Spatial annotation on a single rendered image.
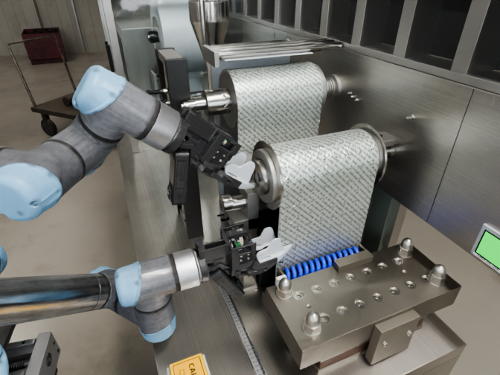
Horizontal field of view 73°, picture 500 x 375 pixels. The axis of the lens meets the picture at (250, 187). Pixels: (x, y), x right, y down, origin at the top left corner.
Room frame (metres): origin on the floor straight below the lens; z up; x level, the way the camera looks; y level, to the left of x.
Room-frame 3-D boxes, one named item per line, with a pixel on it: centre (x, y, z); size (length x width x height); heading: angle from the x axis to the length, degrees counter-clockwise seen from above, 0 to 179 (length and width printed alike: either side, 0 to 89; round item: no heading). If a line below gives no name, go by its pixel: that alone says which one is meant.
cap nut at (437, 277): (0.53, -0.42, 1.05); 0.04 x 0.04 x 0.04
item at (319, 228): (0.60, -0.17, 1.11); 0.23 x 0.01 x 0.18; 112
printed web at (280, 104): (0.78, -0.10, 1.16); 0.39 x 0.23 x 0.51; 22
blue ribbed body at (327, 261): (0.58, -0.18, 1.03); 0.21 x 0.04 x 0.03; 112
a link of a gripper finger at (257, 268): (0.52, -0.01, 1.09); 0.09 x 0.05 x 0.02; 111
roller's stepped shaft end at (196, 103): (0.81, 0.14, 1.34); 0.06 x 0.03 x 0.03; 112
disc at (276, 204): (0.61, -0.04, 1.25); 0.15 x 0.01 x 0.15; 22
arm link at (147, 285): (0.45, 0.20, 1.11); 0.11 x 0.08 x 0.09; 112
